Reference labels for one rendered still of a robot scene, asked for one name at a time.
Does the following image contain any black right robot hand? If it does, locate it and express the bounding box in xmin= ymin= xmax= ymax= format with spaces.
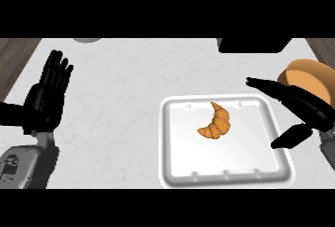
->
xmin=245 ymin=76 xmax=335 ymax=150

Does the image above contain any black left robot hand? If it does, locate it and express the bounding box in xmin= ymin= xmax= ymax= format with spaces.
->
xmin=0 ymin=49 xmax=75 ymax=136

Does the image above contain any orange pot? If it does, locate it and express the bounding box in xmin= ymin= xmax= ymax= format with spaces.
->
xmin=277 ymin=59 xmax=335 ymax=108

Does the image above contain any golden brown croissant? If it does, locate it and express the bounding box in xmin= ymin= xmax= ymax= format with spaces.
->
xmin=196 ymin=101 xmax=232 ymax=140

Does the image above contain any white rectangular tray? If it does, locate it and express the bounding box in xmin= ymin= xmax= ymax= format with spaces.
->
xmin=158 ymin=93 xmax=295 ymax=189

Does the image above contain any grey round object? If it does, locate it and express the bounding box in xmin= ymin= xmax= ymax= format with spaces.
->
xmin=72 ymin=38 xmax=102 ymax=44

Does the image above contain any black appliance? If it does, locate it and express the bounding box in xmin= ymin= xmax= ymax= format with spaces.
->
xmin=215 ymin=38 xmax=293 ymax=54

